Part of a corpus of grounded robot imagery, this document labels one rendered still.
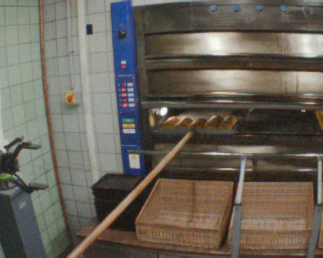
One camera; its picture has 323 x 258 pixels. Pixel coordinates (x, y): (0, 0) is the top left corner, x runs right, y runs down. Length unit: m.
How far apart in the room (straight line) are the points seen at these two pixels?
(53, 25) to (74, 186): 1.35
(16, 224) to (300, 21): 2.09
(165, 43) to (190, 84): 0.33
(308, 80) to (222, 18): 0.70
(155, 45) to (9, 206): 1.46
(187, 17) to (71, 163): 1.48
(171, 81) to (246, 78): 0.51
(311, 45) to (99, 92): 1.57
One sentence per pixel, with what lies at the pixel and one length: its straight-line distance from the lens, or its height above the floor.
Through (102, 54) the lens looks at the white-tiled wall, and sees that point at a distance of 2.71.
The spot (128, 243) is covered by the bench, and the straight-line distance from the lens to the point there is 2.44.
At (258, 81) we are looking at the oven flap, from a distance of 2.43.
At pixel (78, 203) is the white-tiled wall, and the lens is 3.20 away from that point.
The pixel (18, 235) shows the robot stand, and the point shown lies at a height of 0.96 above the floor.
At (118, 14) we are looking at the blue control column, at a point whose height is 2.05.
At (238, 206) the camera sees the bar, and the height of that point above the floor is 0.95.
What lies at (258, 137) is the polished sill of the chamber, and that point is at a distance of 2.50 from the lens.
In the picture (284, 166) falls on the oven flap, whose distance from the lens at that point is 2.54.
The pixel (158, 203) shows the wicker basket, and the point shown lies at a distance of 2.73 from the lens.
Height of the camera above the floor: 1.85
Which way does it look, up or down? 14 degrees down
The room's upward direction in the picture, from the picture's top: 4 degrees counter-clockwise
